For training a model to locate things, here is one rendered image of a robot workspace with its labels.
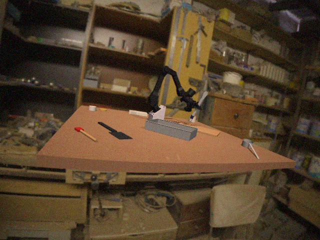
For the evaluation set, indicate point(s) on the grey saucepan with long handle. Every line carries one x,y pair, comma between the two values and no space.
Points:
249,144

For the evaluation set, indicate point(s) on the grey metal roasting tin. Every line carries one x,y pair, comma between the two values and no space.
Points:
172,129

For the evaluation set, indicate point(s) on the black spatula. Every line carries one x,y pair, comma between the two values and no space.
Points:
118,135

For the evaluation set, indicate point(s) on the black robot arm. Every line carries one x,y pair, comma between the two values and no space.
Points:
153,97

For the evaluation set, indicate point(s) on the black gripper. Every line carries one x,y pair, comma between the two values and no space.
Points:
193,104

